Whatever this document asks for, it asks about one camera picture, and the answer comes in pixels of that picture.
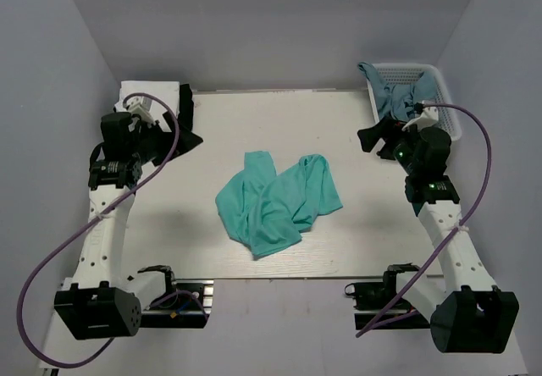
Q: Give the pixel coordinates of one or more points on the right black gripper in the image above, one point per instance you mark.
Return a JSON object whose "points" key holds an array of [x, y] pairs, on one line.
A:
{"points": [[369, 137]]}

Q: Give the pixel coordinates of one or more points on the grey blue crumpled t shirt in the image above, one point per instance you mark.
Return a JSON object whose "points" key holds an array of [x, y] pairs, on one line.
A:
{"points": [[398, 100]]}

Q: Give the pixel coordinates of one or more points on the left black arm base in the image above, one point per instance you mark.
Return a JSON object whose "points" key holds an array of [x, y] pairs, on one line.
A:
{"points": [[190, 309]]}

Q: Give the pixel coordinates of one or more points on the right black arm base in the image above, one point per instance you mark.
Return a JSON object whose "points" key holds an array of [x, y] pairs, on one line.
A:
{"points": [[371, 296]]}

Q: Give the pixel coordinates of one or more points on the white plastic basket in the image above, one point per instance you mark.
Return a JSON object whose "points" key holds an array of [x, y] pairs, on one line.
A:
{"points": [[407, 73]]}

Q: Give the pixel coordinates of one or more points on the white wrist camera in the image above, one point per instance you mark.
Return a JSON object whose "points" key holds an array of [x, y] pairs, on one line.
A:
{"points": [[427, 115], [147, 109]]}

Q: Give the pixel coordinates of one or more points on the folded black t shirt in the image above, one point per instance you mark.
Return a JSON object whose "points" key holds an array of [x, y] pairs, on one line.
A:
{"points": [[185, 115]]}

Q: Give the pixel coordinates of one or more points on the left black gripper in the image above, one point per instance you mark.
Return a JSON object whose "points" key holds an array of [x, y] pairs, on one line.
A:
{"points": [[168, 142]]}

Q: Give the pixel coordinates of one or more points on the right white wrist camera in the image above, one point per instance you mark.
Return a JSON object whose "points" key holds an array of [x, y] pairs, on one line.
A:
{"points": [[427, 115]]}

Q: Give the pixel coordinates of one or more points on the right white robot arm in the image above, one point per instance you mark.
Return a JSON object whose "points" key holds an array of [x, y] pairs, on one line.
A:
{"points": [[466, 310]]}

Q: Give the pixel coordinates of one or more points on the teal green t shirt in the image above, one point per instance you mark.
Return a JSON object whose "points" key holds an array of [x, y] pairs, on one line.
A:
{"points": [[266, 211]]}

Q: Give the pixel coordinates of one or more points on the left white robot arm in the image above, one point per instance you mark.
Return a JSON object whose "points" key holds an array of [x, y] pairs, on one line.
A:
{"points": [[100, 302]]}

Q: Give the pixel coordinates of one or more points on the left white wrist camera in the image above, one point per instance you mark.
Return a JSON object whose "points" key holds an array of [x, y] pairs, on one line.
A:
{"points": [[147, 109]]}

